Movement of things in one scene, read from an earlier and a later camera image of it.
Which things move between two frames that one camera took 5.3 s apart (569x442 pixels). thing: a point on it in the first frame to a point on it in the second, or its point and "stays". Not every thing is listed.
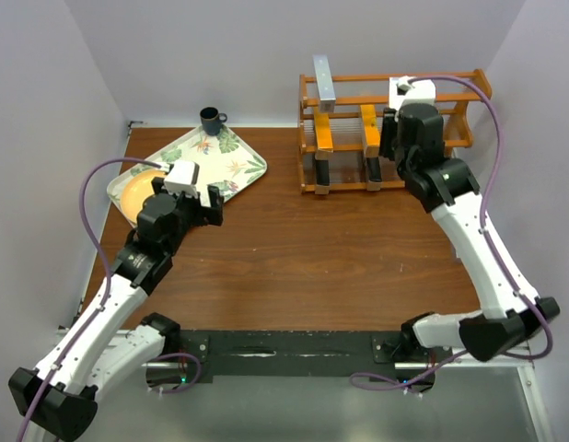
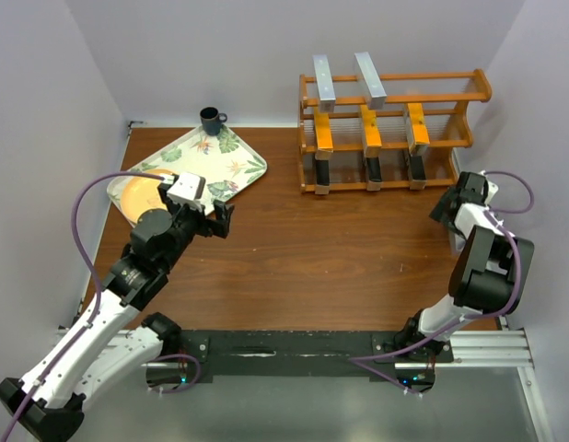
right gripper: x=390 y=119 to x=438 y=209
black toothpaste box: x=322 y=177 stays
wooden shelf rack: x=339 y=150 stays
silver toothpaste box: x=325 y=83 stays
